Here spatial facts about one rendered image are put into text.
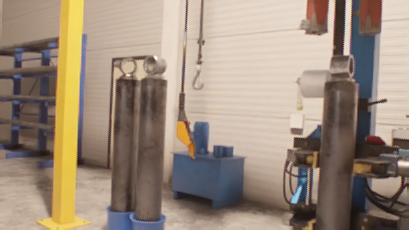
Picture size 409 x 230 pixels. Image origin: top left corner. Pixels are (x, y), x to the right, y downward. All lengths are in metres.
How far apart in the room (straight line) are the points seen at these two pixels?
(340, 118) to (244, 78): 2.94
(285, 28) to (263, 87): 0.83
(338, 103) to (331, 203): 0.63
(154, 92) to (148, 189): 0.75
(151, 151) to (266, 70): 2.64
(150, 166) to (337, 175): 1.35
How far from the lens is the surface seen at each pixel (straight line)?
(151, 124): 2.81
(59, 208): 3.98
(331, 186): 2.48
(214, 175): 4.61
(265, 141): 5.02
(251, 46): 5.22
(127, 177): 3.11
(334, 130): 2.44
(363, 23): 2.68
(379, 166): 2.40
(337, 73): 2.51
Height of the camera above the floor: 1.27
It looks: 1 degrees down
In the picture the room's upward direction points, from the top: 3 degrees clockwise
